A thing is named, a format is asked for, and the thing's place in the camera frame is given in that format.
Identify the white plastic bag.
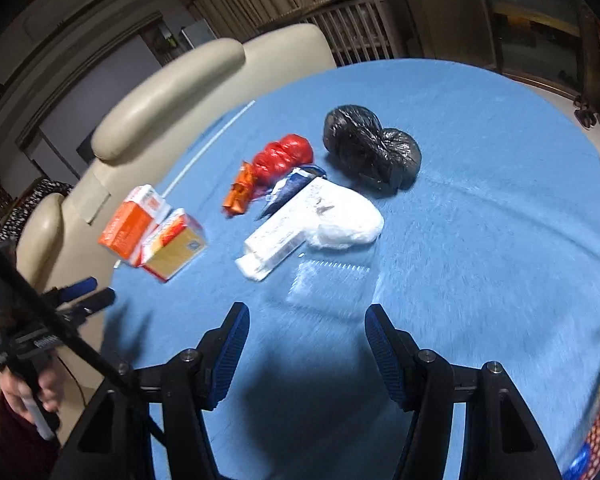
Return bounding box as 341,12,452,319
304,182,385,250

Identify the red yellow medicine box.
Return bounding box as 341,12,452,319
140,208,207,282

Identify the black plastic bag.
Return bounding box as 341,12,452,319
323,104,422,194

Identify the pair of slippers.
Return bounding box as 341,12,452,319
573,94,597,129

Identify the white thin stick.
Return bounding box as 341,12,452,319
162,100,256,198

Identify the orange white carton box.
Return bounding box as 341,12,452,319
98,184,171,266

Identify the wooden crib railing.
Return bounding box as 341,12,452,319
258,0,415,66

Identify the white long medicine box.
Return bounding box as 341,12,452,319
235,179,354,282

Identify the person left hand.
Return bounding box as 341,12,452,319
0,356,67,424

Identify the blue foil snack wrapper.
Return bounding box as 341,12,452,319
257,165,327,220

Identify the blue tablecloth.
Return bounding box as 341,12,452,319
102,60,600,479

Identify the red plastic bag ball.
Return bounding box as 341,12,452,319
251,133,313,186

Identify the orange wrapper bundle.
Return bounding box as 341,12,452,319
222,162,258,217

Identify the clear plastic film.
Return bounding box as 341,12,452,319
283,252,377,322

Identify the cream leather sofa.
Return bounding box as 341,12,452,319
16,24,336,292

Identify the black white patterned cloth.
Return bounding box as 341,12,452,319
0,178,73,243

